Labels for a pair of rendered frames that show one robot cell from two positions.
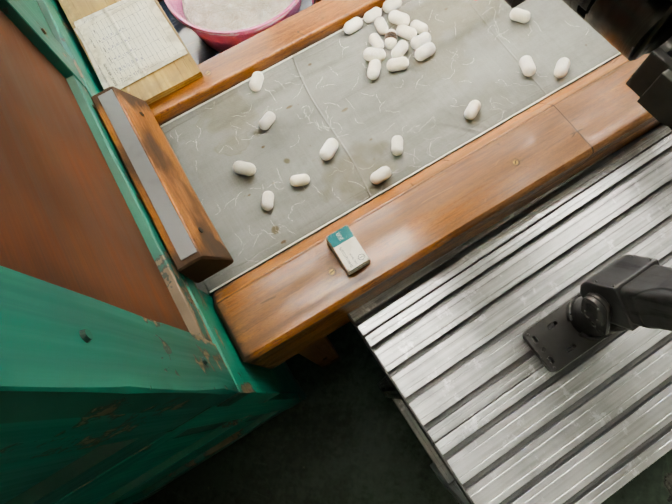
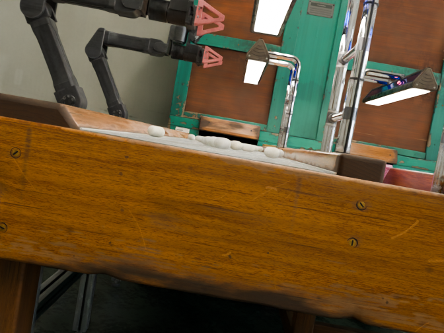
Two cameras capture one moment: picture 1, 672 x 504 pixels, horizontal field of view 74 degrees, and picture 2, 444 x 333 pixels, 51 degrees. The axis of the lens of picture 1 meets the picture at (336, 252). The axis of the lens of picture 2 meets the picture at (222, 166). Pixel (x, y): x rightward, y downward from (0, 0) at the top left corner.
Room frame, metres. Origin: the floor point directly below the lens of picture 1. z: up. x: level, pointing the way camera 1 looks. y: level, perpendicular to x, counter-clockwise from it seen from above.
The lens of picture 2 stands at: (1.14, -1.96, 0.75)
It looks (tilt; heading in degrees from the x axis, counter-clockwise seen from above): 3 degrees down; 111
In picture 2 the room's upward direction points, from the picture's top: 10 degrees clockwise
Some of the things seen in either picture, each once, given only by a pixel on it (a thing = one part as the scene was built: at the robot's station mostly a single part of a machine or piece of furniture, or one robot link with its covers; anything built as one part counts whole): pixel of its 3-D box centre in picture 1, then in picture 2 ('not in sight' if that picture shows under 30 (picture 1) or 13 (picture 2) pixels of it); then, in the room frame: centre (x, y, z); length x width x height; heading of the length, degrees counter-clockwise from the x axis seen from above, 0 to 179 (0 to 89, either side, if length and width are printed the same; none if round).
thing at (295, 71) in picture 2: not in sight; (267, 112); (0.61, -0.16, 0.90); 0.20 x 0.19 x 0.45; 110
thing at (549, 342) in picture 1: (600, 312); not in sight; (0.04, -0.35, 0.71); 0.20 x 0.07 x 0.08; 111
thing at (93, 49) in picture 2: not in sight; (127, 50); (0.05, -0.35, 1.05); 0.30 x 0.09 x 0.12; 21
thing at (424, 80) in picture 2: not in sight; (394, 88); (1.06, 0.01, 1.08); 0.62 x 0.08 x 0.07; 110
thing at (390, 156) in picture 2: not in sight; (366, 151); (0.97, 0.44, 0.83); 0.30 x 0.06 x 0.07; 20
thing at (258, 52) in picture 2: not in sight; (254, 64); (0.54, -0.18, 1.08); 0.62 x 0.08 x 0.07; 110
